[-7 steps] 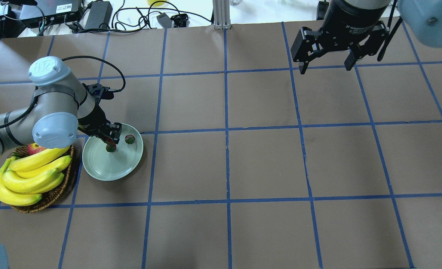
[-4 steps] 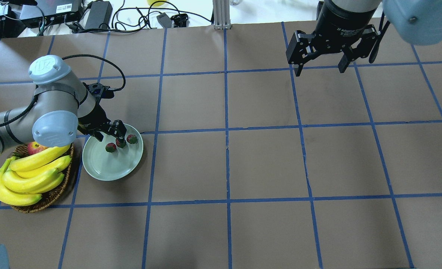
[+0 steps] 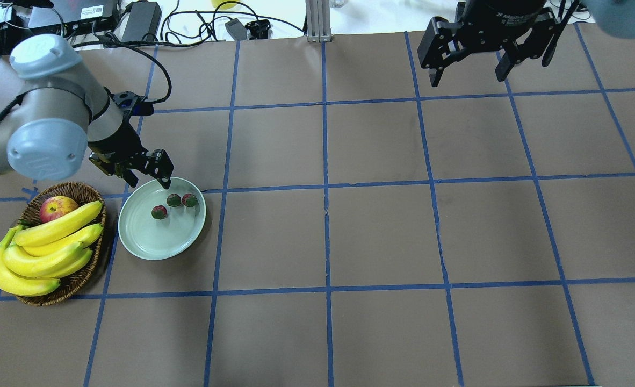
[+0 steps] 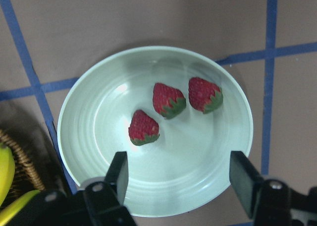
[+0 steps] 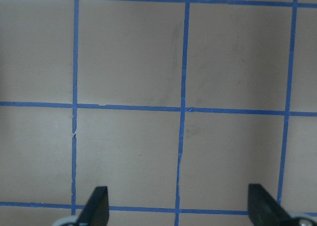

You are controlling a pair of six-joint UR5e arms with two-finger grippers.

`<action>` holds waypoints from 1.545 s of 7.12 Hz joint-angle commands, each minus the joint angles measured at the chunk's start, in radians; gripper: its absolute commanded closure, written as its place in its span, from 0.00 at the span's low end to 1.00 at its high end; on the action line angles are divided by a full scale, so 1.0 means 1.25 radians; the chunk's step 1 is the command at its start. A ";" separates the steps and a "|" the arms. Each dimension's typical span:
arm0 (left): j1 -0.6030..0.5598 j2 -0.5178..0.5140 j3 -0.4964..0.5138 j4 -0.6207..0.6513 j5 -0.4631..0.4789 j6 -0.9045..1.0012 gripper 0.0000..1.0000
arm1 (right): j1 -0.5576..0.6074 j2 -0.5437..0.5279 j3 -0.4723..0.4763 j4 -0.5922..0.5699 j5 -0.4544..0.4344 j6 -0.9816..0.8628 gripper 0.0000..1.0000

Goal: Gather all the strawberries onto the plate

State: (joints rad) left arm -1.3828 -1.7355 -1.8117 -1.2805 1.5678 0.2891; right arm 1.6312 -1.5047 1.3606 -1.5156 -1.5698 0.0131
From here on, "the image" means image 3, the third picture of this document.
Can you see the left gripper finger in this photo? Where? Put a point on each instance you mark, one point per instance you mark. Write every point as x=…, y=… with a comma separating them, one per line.
x=126, y=174
x=156, y=164

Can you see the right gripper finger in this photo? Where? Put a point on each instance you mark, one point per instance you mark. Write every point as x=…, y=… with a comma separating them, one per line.
x=440, y=47
x=539, y=43

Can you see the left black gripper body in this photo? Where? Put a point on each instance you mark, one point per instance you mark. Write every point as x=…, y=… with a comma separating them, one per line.
x=117, y=141

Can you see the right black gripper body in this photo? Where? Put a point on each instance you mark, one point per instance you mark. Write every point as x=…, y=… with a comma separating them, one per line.
x=503, y=21

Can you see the single red strawberry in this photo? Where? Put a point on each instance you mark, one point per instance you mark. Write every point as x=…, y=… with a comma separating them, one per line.
x=159, y=212

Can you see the paired red strawberry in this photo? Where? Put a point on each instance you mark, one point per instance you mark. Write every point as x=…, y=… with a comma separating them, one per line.
x=174, y=200
x=190, y=200

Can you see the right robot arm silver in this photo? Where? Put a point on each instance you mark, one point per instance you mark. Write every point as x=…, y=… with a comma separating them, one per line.
x=616, y=18

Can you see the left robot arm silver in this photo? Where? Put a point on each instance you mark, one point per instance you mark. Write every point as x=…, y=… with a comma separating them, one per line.
x=63, y=114

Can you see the light green plate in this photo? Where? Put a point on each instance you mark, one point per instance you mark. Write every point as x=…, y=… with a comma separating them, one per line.
x=151, y=239

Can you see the red yellow apple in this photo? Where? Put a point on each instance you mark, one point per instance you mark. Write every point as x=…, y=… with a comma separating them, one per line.
x=56, y=207

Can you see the yellow banana bunch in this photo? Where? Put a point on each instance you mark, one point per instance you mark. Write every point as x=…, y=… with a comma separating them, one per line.
x=35, y=260

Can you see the black power adapter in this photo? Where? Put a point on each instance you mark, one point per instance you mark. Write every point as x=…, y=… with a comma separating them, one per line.
x=142, y=22

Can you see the black network switch box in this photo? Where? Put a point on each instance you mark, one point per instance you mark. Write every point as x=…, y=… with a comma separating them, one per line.
x=75, y=18

